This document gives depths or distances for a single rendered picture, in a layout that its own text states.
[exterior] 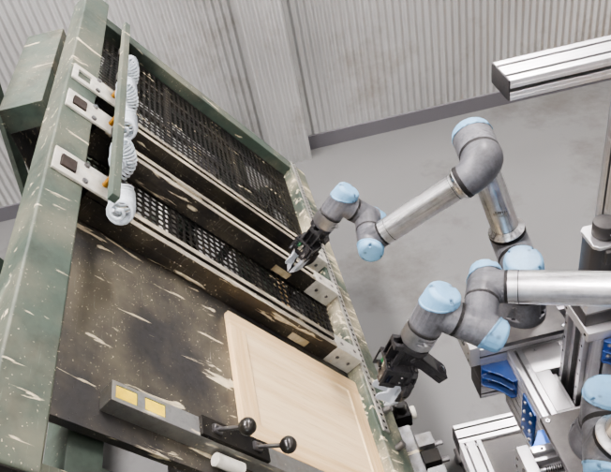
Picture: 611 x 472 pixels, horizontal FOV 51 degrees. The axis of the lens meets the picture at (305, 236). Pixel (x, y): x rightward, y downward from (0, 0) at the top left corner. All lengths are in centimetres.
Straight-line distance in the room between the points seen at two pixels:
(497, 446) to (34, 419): 210
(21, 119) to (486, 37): 359
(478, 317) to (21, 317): 87
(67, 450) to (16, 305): 28
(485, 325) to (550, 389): 78
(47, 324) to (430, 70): 416
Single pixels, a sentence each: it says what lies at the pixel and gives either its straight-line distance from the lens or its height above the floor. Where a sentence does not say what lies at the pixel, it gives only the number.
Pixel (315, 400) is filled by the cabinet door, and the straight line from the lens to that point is 194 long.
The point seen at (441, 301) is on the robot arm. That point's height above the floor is 168.
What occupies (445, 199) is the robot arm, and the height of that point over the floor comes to 155.
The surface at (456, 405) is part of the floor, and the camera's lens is 324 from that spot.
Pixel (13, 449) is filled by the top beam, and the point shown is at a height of 189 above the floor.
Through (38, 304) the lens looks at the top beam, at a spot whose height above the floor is 189.
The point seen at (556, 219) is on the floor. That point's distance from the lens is 423.
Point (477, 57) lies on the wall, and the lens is 516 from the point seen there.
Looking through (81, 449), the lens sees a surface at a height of 165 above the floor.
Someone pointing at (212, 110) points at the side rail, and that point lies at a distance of 304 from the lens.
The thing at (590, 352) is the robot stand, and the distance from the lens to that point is 194.
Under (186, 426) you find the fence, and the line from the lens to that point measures 143.
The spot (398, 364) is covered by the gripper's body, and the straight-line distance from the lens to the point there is 147.
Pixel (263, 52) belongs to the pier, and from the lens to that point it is 457.
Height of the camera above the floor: 264
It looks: 38 degrees down
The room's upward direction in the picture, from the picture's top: 13 degrees counter-clockwise
